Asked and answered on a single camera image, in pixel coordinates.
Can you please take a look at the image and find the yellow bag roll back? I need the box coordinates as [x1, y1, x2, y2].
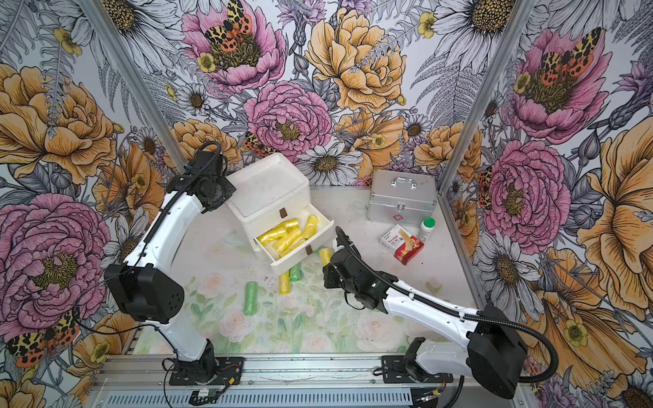
[302, 215, 319, 240]

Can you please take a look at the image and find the white drawer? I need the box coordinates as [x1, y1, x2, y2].
[253, 205, 335, 275]

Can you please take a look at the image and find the silver aluminium case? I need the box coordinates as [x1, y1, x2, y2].
[367, 170, 437, 225]

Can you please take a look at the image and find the white bottle green cap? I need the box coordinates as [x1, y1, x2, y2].
[418, 218, 435, 242]

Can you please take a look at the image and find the white plastic drawer cabinet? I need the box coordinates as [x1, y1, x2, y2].
[227, 153, 311, 260]

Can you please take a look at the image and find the red white small box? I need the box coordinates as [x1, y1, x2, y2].
[380, 224, 424, 265]

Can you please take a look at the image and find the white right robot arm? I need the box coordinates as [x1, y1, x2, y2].
[323, 246, 559, 399]

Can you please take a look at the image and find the floral table mat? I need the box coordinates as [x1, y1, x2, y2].
[185, 274, 445, 354]

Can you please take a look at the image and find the aluminium front rail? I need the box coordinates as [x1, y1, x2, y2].
[86, 351, 542, 408]

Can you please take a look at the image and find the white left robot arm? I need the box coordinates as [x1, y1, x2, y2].
[105, 144, 236, 385]

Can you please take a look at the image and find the green bag roll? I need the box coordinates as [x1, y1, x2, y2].
[289, 263, 304, 282]
[243, 282, 258, 316]

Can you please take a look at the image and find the yellow bag roll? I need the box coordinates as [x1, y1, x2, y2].
[280, 236, 306, 258]
[279, 271, 291, 295]
[257, 219, 299, 246]
[319, 248, 333, 267]
[302, 215, 319, 240]
[273, 227, 303, 253]

